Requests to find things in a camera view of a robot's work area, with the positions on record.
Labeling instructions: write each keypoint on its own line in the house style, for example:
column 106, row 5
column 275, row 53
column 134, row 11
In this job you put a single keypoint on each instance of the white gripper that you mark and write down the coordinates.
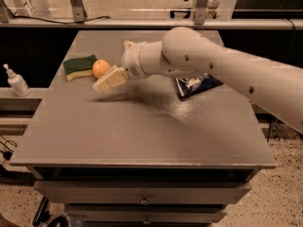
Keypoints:
column 133, row 61

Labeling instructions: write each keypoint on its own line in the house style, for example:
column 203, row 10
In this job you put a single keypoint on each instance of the orange fruit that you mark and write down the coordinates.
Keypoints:
column 100, row 67

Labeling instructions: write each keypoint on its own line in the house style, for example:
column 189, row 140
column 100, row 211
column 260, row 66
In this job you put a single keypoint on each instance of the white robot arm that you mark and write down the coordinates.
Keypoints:
column 186, row 53

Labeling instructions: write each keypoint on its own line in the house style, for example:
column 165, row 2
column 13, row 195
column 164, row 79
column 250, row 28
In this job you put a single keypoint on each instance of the green and yellow sponge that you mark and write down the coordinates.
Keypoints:
column 79, row 67

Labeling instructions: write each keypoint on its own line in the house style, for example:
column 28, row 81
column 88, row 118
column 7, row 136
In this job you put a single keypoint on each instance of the blue chip bag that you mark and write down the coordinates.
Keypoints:
column 190, row 87

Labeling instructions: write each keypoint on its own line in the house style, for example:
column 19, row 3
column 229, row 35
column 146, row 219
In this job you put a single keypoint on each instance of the white pump bottle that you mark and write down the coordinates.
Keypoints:
column 17, row 82

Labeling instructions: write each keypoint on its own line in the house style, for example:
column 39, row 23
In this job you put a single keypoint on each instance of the grey top drawer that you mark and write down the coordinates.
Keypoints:
column 142, row 192

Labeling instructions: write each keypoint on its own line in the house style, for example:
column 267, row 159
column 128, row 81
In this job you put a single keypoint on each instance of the grey drawer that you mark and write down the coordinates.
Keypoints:
column 142, row 192
column 145, row 213

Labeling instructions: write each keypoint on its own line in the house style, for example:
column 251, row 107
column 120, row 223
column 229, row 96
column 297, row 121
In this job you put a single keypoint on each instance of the grey lower drawer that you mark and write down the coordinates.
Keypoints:
column 145, row 213

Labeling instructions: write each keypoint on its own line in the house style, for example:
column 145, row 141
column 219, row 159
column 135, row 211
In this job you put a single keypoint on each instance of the metal frame bracket left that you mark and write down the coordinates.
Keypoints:
column 79, row 12

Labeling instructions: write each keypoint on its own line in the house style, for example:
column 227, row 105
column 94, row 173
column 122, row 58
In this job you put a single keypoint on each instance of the metal frame bracket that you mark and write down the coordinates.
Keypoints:
column 79, row 12
column 199, row 11

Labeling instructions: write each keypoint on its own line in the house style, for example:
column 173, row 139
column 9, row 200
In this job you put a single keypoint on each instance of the metal frame bracket right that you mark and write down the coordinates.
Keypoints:
column 199, row 11

